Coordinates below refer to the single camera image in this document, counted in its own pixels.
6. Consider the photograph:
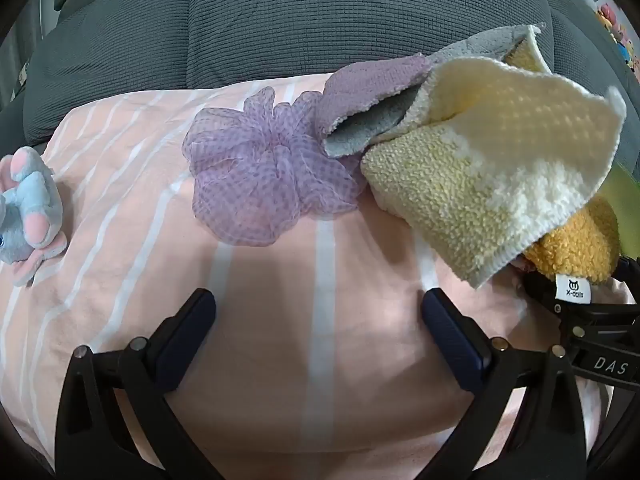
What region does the yellow and white knitted cloth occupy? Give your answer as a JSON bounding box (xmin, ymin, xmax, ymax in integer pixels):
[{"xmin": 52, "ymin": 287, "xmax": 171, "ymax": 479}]
[{"xmin": 360, "ymin": 35, "xmax": 627, "ymax": 291}]

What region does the orange plush toy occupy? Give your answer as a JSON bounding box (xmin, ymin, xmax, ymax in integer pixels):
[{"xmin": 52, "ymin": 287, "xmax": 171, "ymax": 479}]
[{"xmin": 520, "ymin": 195, "xmax": 621, "ymax": 306}]

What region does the grey and purple towel cloth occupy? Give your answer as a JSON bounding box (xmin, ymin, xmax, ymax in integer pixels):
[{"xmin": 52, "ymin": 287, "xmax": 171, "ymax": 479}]
[{"xmin": 315, "ymin": 22, "xmax": 548, "ymax": 158}]

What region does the blue and pink elephant plush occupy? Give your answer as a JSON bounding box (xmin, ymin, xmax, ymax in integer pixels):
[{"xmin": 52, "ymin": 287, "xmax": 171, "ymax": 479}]
[{"xmin": 0, "ymin": 146, "xmax": 69, "ymax": 288}]

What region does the green box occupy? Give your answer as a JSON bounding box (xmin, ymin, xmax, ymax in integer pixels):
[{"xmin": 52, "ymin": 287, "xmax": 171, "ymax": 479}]
[{"xmin": 597, "ymin": 162, "xmax": 640, "ymax": 261}]

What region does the grey sofa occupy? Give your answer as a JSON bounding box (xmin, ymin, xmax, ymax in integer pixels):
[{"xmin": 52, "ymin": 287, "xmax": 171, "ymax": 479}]
[{"xmin": 0, "ymin": 0, "xmax": 640, "ymax": 241}]

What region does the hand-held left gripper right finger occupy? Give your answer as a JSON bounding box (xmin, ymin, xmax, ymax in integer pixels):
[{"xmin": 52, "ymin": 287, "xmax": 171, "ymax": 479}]
[{"xmin": 415, "ymin": 287, "xmax": 588, "ymax": 480}]

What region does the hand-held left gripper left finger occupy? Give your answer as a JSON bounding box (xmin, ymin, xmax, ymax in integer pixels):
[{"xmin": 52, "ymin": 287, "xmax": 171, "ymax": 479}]
[{"xmin": 54, "ymin": 288, "xmax": 223, "ymax": 480}]

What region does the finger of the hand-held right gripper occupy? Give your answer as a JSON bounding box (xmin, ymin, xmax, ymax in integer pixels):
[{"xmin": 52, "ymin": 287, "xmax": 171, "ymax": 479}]
[{"xmin": 520, "ymin": 272, "xmax": 640, "ymax": 341}]

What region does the purple checked gauze scrunchie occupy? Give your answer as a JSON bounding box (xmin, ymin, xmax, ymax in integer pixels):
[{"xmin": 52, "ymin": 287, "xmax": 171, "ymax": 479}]
[{"xmin": 182, "ymin": 86, "xmax": 368, "ymax": 248}]

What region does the row of colourful plush toys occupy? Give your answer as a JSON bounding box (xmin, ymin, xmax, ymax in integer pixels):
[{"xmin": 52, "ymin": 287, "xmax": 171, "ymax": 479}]
[{"xmin": 570, "ymin": 0, "xmax": 640, "ymax": 81}]

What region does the pink striped blanket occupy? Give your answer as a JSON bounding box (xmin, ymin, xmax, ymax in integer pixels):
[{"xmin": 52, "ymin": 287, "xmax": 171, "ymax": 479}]
[{"xmin": 0, "ymin": 72, "xmax": 631, "ymax": 480}]

